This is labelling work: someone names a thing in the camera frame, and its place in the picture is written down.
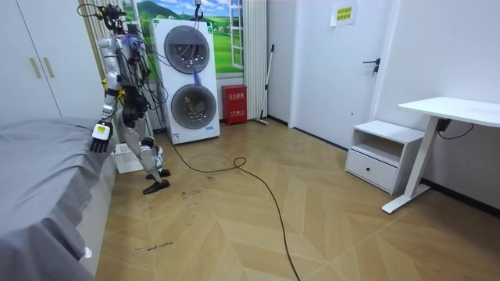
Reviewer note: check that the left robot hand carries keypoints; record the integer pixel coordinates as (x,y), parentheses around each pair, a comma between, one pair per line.
(101,134)

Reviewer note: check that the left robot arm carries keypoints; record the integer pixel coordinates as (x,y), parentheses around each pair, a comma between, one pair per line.
(111,78)

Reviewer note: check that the white perforated floor mat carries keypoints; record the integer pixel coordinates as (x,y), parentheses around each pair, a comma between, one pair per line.
(127,160)

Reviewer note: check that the robot body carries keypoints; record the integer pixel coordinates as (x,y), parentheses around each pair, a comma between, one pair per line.
(132,102)

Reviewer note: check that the robot legs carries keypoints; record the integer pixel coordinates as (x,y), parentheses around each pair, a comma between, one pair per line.
(146,154)

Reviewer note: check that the grey bed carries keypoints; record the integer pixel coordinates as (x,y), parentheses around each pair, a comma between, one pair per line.
(43,175)

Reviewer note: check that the white wardrobe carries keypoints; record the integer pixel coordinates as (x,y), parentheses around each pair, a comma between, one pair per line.
(47,58)

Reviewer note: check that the beige striped curtain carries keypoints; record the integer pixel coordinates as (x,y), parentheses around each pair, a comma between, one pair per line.
(93,33)

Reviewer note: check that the white stacked washing machines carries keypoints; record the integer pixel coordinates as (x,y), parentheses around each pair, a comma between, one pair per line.
(209,78)

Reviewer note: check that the red fire extinguisher box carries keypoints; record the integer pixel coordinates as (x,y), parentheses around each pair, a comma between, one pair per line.
(234,104)

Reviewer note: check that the white pleated curtain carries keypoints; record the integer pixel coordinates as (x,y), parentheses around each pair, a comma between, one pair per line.
(256,58)

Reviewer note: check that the white door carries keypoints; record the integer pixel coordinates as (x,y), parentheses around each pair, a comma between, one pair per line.
(332,78)

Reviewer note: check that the paper sign with yellow labels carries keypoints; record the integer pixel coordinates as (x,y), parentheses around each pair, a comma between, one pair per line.
(343,13)

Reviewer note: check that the white nightstand with drawer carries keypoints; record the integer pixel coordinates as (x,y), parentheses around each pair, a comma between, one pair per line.
(371,169)

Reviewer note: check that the black desk control box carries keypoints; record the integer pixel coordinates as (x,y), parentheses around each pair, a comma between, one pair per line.
(443,125)

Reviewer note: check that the white desk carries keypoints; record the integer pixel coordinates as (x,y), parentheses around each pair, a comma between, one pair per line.
(449,107)

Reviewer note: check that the landscape wall poster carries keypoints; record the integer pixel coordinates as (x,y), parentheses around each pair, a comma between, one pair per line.
(222,43)

